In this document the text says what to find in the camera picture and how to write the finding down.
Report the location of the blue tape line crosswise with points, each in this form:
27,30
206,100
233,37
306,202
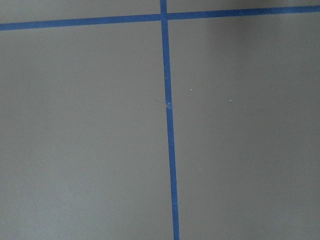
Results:
157,17

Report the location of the blue tape line lengthwise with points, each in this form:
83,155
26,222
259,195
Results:
169,119

